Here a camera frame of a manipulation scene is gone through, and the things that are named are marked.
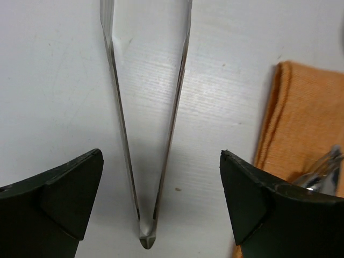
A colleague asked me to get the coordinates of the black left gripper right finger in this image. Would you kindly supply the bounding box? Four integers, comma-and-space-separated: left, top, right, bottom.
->
220, 150, 343, 257

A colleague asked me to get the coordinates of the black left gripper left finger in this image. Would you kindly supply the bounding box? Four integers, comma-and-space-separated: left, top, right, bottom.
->
1, 149, 104, 257

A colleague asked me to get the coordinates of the silver spoon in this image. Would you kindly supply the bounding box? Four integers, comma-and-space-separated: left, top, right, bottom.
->
293, 172, 327, 193

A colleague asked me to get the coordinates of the silver table knife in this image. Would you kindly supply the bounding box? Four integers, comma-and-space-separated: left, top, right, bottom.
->
319, 160, 342, 196

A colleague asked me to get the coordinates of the silver fork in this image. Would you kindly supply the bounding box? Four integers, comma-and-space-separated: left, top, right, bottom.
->
314, 145, 343, 175

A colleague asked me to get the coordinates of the orange cloth placemat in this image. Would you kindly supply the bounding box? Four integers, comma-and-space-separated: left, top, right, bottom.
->
232, 61, 344, 258

